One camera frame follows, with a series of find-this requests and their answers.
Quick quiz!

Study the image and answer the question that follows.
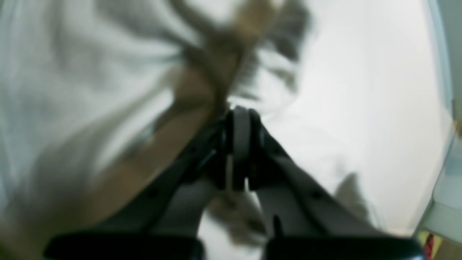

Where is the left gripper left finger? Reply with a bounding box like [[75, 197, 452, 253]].
[[44, 108, 249, 260]]

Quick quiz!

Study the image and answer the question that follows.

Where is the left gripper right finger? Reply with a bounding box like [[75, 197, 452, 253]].
[[249, 110, 426, 260]]

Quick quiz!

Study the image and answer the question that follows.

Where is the grey t-shirt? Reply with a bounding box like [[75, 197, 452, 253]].
[[1, 0, 378, 260]]

